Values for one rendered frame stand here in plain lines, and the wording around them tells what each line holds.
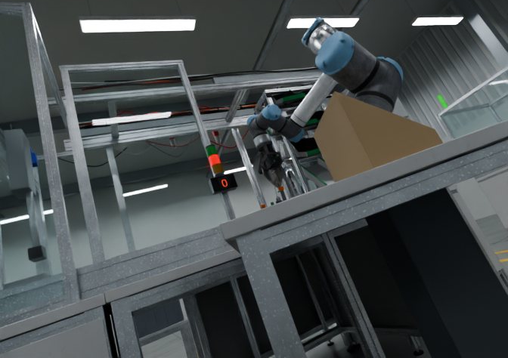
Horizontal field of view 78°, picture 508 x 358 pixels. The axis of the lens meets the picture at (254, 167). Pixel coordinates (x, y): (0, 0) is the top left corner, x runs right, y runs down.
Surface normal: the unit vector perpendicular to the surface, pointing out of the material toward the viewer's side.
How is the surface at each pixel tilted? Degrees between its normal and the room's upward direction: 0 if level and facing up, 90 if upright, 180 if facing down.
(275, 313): 90
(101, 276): 90
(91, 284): 90
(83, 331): 90
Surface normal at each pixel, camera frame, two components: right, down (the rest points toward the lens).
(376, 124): 0.03, -0.33
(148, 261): 0.32, -0.41
